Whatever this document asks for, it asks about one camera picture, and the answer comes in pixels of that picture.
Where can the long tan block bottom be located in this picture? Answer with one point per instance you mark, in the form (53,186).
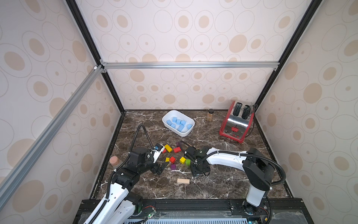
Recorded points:
(183,181)

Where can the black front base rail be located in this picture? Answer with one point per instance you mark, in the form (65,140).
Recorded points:
(223,211)

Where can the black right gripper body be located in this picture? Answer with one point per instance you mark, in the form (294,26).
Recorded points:
(199,166)

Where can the silver diagonal frame bar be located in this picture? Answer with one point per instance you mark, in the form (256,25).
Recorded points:
(27,162)

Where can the small red cube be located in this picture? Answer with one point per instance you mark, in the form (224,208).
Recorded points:
(172,160)

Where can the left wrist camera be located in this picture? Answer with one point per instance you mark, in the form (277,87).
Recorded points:
(158,149)

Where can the red silver toaster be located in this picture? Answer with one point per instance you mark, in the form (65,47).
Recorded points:
(238,121)

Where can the silver horizontal frame bar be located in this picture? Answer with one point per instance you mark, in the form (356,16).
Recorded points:
(196,65)

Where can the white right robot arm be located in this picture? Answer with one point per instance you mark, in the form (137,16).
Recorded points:
(261,171)

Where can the small brown spice jar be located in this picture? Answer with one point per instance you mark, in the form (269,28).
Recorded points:
(210,114)

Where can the pink lidded glass jar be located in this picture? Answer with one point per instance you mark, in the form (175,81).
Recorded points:
(115,162)

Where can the long yellow block left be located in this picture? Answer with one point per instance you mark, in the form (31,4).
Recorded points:
(168,148)

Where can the white rectangular dish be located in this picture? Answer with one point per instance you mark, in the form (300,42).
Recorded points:
(174,113)

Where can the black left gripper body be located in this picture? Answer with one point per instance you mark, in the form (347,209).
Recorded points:
(148,164)

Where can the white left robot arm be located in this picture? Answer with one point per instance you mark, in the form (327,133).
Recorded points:
(119,203)

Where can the small yellow cube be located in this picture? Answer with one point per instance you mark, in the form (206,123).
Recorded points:
(182,160)

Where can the long red block middle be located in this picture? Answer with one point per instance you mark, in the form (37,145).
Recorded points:
(177,150)

